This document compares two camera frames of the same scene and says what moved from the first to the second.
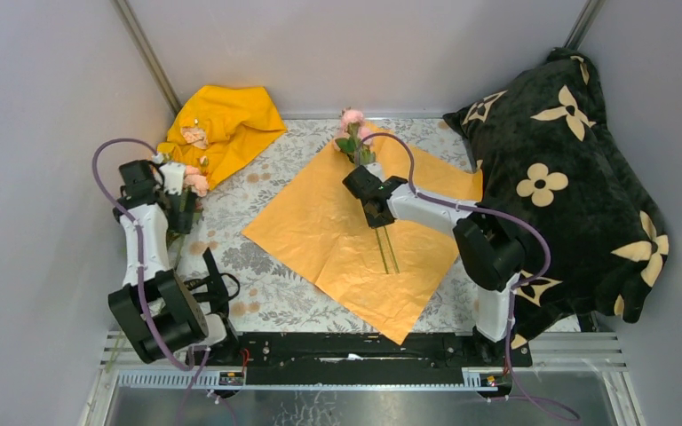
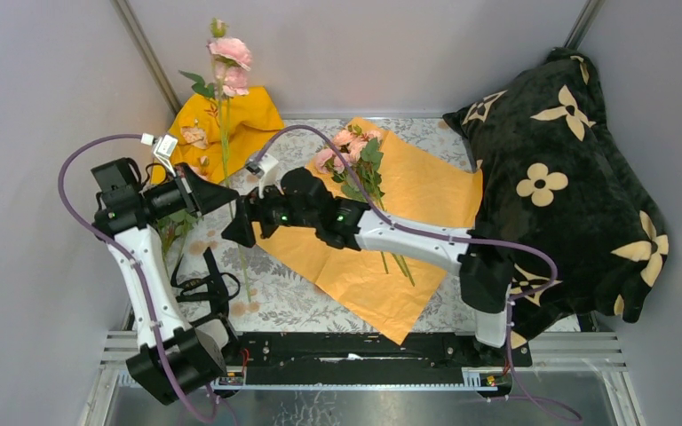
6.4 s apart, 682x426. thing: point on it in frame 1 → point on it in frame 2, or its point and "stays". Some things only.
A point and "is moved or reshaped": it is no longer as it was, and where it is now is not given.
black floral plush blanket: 551,172 stays
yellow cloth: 216,127 stays
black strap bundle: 216,294 stays
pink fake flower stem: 196,182 is moved or reshaped
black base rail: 357,358 stays
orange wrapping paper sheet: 389,272 stays
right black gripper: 376,223 → 241,230
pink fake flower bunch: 356,139 is moved or reshaped
